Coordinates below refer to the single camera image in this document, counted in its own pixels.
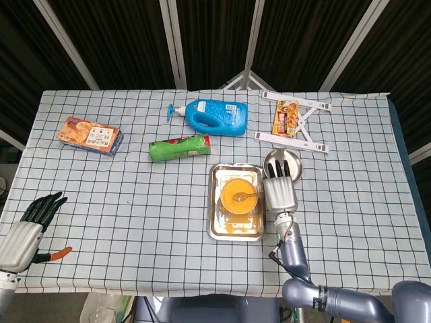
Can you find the orange biscuit box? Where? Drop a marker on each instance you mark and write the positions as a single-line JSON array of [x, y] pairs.
[[87, 134]]

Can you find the blue pump detergent bottle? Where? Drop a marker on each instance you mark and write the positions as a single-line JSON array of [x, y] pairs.
[[219, 117]]

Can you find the blue checkered tablecloth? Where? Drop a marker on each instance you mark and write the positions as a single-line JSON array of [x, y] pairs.
[[134, 202]]

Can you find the small metal spoon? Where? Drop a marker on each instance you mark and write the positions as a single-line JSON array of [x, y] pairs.
[[239, 196]]

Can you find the yellow red curry box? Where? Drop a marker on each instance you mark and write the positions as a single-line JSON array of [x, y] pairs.
[[286, 117]]

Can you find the rectangular steel tray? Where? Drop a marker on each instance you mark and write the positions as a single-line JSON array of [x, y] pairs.
[[214, 202]]

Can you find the dark blue table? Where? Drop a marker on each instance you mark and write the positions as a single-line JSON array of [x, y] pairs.
[[404, 151]]

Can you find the white metal floor stand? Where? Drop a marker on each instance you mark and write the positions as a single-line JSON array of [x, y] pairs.
[[246, 74]]

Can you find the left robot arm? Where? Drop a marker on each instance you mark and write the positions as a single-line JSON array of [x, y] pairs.
[[6, 296]]

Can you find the clear plastic bag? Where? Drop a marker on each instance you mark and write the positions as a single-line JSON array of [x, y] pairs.
[[101, 309]]

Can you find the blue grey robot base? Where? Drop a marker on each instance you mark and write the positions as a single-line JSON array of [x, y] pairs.
[[208, 311]]

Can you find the white folding laptop stand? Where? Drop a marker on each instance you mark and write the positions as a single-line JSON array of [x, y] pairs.
[[313, 146]]

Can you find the bowl of yellow liquid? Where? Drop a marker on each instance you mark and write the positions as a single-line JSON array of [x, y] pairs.
[[232, 205]]

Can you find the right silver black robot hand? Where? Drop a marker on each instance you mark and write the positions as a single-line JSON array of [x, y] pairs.
[[279, 195]]

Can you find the dark folding screen white frame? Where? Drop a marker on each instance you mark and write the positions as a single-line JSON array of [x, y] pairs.
[[118, 40]]

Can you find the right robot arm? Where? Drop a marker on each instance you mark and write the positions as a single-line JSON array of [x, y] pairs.
[[293, 249]]

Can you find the green chip can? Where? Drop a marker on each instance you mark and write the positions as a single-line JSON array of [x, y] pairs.
[[178, 148]]

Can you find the round steel plate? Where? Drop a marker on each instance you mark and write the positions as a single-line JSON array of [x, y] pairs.
[[296, 165]]

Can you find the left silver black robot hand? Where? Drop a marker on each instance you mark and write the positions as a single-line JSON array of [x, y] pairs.
[[18, 244]]

